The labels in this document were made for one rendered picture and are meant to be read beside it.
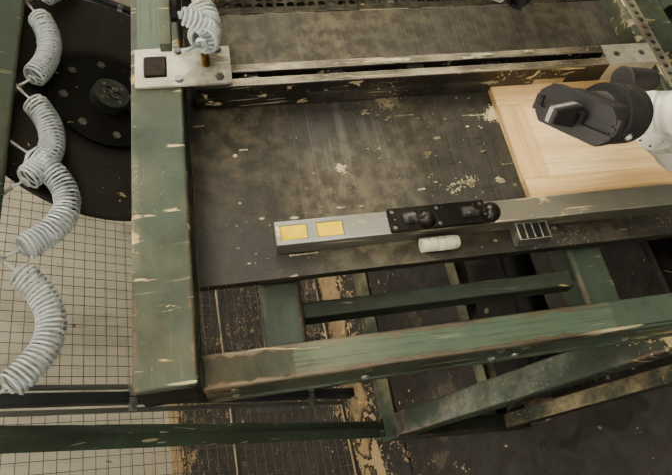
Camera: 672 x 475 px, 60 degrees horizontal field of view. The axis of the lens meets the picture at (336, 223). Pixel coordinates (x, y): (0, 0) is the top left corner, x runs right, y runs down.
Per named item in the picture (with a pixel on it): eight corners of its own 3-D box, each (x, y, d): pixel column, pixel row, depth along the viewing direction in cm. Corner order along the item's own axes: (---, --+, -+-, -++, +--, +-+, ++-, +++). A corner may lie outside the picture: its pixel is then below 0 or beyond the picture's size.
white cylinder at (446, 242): (420, 255, 114) (458, 251, 116) (423, 248, 112) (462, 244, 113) (416, 242, 116) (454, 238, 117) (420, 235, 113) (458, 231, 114)
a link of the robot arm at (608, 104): (598, 168, 76) (638, 163, 83) (632, 98, 72) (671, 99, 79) (521, 131, 84) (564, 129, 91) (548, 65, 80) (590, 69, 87)
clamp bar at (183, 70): (644, 87, 142) (709, 10, 121) (144, 121, 123) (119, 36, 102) (628, 57, 147) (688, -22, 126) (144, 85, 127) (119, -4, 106)
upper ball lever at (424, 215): (417, 226, 114) (441, 229, 101) (398, 228, 113) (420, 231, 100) (415, 207, 114) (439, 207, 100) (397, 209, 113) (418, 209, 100)
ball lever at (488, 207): (474, 220, 116) (505, 222, 103) (456, 222, 115) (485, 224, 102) (473, 201, 116) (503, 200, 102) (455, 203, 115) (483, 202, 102)
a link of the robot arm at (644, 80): (572, 144, 90) (607, 141, 98) (644, 144, 82) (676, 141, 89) (575, 69, 89) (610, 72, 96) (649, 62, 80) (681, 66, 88)
